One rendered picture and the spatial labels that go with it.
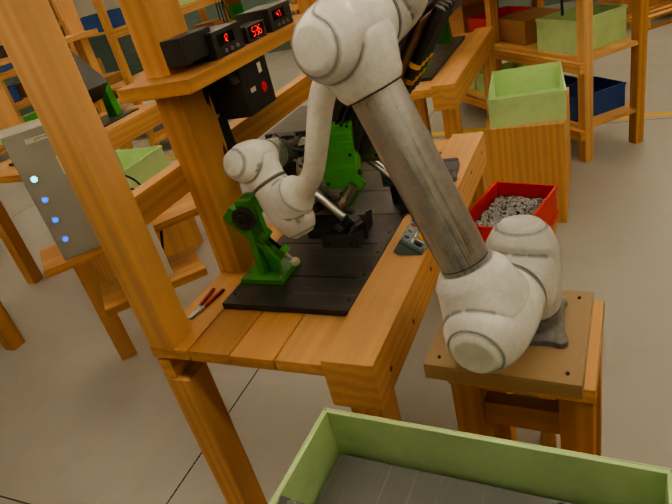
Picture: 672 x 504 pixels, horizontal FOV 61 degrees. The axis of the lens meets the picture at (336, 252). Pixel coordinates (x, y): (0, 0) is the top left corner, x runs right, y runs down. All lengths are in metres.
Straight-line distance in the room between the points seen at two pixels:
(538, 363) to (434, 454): 0.33
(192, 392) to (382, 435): 0.77
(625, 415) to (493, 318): 1.44
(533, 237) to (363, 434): 0.53
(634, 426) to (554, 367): 1.14
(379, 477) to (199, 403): 0.76
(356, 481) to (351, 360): 0.30
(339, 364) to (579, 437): 0.56
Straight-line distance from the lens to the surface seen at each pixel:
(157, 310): 1.61
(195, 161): 1.78
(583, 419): 1.39
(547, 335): 1.36
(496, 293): 1.09
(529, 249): 1.23
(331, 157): 1.84
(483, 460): 1.12
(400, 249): 1.72
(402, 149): 1.02
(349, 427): 1.19
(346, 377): 1.41
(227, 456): 1.97
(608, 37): 4.45
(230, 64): 1.73
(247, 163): 1.45
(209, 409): 1.84
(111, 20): 6.94
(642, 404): 2.51
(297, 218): 1.46
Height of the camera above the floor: 1.77
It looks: 29 degrees down
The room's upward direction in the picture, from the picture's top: 15 degrees counter-clockwise
